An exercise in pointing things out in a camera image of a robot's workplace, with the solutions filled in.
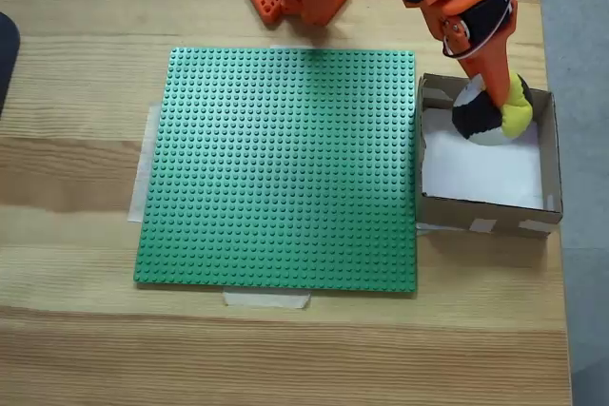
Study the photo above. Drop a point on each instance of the brown cardboard box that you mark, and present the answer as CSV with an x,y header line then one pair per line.
x,y
476,220

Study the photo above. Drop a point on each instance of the masking tape strip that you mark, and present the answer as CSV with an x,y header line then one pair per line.
x,y
422,231
140,178
266,300
290,47

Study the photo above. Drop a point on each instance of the black curved object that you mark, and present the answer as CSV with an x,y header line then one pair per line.
x,y
7,54

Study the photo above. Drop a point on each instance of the yellow black white ball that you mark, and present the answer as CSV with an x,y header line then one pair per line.
x,y
476,121

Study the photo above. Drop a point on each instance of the green studded baseplate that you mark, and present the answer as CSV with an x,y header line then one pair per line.
x,y
309,187

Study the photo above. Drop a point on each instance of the white paper sheet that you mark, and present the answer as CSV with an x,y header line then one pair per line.
x,y
476,173

